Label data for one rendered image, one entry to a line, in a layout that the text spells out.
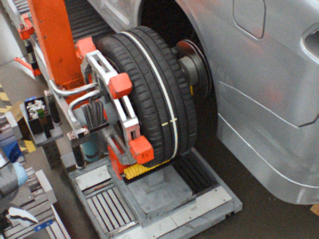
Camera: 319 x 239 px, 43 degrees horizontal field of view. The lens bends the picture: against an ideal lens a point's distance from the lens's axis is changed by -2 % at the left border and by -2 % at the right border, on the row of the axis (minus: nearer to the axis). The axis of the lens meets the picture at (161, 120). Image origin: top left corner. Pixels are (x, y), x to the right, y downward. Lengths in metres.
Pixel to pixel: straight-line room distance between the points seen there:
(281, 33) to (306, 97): 0.21
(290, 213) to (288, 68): 1.45
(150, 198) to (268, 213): 0.73
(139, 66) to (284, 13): 0.70
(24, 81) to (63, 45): 1.63
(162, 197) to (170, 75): 0.88
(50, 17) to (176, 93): 0.82
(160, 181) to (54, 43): 0.98
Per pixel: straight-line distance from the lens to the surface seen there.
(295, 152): 1.51
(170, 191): 2.43
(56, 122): 2.14
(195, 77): 2.14
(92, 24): 3.96
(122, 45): 1.84
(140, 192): 2.44
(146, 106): 1.71
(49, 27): 2.25
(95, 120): 1.74
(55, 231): 2.39
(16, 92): 3.80
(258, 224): 2.58
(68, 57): 2.36
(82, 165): 1.89
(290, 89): 1.38
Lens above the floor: 2.14
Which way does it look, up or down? 42 degrees down
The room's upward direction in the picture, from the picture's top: 5 degrees counter-clockwise
